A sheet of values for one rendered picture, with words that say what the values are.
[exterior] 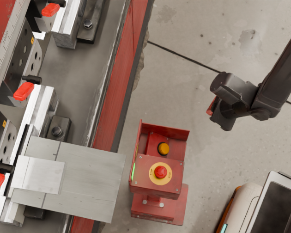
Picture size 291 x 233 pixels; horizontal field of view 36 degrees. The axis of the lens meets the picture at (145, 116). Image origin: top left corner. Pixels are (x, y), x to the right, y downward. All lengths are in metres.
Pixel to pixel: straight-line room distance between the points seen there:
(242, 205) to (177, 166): 0.59
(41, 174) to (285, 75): 0.66
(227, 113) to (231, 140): 1.16
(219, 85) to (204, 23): 1.52
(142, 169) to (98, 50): 0.40
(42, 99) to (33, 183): 0.25
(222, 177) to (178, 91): 0.50
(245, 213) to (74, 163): 0.94
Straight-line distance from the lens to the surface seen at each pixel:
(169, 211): 2.04
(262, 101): 0.99
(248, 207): 1.93
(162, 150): 1.46
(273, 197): 1.16
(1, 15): 0.87
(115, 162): 1.18
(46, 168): 1.20
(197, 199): 2.18
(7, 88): 0.96
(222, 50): 2.47
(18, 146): 1.23
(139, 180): 1.39
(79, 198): 1.17
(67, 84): 1.40
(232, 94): 1.04
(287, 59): 0.84
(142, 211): 2.04
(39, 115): 1.28
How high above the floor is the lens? 2.14
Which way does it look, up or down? 70 degrees down
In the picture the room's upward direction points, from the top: 1 degrees clockwise
